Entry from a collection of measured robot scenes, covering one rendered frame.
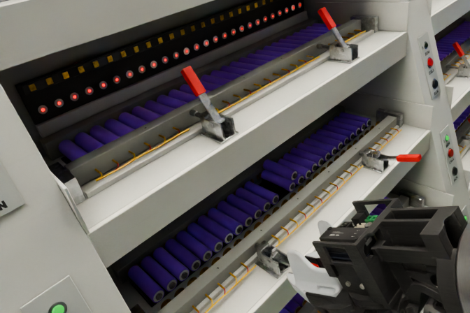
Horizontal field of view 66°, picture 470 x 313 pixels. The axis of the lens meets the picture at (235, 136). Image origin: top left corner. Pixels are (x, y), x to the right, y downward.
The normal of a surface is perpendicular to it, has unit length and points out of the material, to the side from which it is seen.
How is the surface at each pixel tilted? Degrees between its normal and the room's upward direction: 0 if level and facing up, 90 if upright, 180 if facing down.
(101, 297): 90
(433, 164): 90
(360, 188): 17
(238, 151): 107
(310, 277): 89
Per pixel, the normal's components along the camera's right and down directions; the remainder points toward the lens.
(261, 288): -0.17, -0.86
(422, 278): -0.72, 0.45
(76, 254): 0.60, 0.00
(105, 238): 0.68, 0.26
